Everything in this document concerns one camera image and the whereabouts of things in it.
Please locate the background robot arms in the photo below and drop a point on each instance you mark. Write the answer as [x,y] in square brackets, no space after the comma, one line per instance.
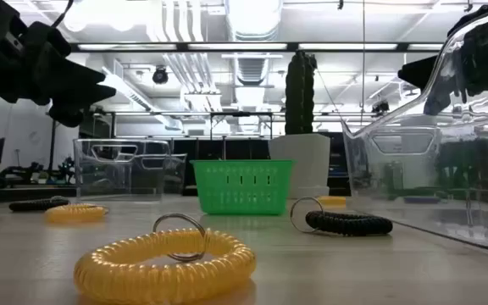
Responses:
[28,171]

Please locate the black ceiling spotlight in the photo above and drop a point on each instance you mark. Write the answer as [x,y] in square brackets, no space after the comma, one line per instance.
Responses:
[380,107]
[160,75]

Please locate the black beam with light strips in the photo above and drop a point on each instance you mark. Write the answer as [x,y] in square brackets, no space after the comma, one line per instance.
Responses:
[292,46]

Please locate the silver ventilation duct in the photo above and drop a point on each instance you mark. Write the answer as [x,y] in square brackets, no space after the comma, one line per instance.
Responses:
[254,17]

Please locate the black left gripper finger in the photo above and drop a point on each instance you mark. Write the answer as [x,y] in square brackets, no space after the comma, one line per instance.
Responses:
[74,103]
[66,72]

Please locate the black background workbench frame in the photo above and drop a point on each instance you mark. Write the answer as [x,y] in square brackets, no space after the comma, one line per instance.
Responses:
[244,113]

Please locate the green plastic basket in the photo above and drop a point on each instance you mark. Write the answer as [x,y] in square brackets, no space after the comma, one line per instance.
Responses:
[242,186]

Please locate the white hexagonal plant pot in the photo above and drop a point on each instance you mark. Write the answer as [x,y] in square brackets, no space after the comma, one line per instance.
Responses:
[301,165]

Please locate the green cactus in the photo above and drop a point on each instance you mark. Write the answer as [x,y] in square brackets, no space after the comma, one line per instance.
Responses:
[300,93]

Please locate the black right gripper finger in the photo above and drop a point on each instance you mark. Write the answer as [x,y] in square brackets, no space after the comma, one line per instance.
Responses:
[419,74]
[441,101]

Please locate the clear plastic bin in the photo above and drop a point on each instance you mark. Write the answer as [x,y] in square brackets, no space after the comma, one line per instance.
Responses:
[100,178]
[460,161]

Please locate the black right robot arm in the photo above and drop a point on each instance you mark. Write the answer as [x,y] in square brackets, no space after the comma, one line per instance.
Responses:
[473,19]

